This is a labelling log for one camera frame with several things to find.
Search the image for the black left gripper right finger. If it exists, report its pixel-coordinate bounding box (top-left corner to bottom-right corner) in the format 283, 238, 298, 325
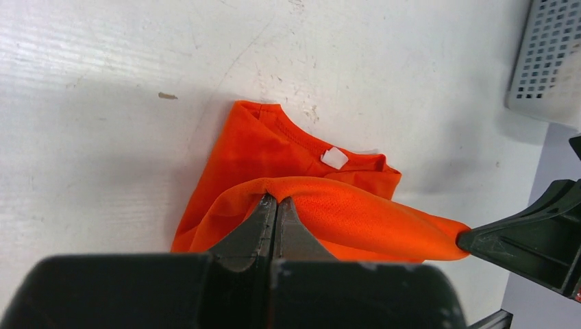
273, 197, 337, 262

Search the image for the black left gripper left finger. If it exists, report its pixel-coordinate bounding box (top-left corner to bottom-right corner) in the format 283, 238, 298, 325
206, 194, 277, 328

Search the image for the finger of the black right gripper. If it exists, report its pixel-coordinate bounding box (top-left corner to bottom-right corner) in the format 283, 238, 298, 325
456, 180, 580, 300

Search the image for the orange t-shirt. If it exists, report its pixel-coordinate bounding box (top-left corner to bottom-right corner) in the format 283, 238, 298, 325
171, 101, 468, 263

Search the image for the white plastic laundry basket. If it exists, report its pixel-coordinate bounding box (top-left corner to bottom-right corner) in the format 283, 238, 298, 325
506, 0, 580, 130

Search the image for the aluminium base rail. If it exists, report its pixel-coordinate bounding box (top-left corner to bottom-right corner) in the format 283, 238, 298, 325
467, 309, 513, 329

